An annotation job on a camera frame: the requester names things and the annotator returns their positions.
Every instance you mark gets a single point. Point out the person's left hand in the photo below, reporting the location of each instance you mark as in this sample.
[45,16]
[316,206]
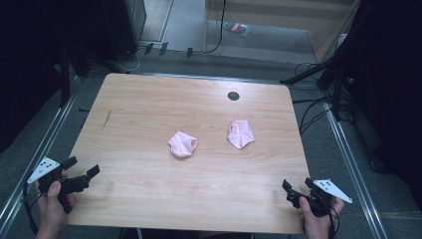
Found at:
[51,207]

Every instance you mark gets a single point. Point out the dark curtain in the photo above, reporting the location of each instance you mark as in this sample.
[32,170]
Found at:
[30,66]
[388,83]

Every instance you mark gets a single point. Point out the black round table grommet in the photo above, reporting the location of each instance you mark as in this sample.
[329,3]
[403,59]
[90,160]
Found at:
[233,96]

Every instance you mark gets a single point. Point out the black metal stand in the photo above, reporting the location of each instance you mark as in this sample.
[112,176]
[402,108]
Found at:
[337,89]
[65,79]

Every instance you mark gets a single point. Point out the dark cabinet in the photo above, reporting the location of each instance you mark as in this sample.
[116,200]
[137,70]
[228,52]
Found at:
[124,26]

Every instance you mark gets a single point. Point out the pink cloth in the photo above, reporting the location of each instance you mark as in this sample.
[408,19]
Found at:
[241,133]
[182,144]

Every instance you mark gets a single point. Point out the metal floor rail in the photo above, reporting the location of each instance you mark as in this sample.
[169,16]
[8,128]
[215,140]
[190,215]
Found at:
[353,176]
[36,156]

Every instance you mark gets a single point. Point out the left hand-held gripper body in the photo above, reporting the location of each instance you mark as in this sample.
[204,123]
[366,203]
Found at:
[44,168]

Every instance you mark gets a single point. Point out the person's right hand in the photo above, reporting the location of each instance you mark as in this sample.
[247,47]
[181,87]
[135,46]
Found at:
[315,224]

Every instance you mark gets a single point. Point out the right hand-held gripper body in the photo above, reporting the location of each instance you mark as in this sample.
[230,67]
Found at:
[323,195]

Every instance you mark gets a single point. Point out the black plug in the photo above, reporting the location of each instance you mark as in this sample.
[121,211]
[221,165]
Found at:
[163,48]
[189,52]

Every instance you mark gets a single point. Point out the colourful packet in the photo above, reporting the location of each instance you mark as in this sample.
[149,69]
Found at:
[236,28]

